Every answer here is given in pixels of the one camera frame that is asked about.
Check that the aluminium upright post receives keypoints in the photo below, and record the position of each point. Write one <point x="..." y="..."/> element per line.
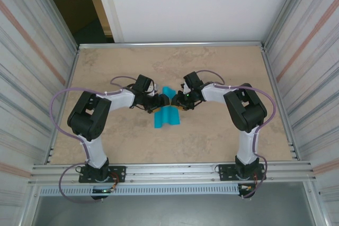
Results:
<point x="59" y="22"/>
<point x="287" y="11"/>

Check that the translucent corrugated side panel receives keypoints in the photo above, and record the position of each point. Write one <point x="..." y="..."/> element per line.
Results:
<point x="317" y="77"/>
<point x="21" y="77"/>

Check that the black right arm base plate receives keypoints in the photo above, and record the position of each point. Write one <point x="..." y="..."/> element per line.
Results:
<point x="225" y="171"/>

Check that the aluminium side rail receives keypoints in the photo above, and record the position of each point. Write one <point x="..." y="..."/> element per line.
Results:
<point x="73" y="64"/>
<point x="272" y="83"/>

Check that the wide aluminium mounting rail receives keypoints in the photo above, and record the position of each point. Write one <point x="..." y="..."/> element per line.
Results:
<point x="172" y="173"/>

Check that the tan wooden door frame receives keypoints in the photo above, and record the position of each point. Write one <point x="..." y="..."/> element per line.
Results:
<point x="96" y="3"/>

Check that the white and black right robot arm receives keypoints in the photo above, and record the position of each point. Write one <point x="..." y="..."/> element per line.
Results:
<point x="246" y="146"/>

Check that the thin aluminium table edge rail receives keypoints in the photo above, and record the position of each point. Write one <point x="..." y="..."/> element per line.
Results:
<point x="172" y="44"/>

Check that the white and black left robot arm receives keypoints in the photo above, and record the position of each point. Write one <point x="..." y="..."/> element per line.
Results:
<point x="96" y="152"/>

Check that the teal blue cloth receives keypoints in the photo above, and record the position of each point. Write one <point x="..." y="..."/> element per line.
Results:
<point x="167" y="120"/>

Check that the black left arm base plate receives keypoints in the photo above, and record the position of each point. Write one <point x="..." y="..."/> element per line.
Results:
<point x="119" y="174"/>

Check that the small circuit board green light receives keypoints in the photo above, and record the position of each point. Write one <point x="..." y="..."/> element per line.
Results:
<point x="102" y="191"/>

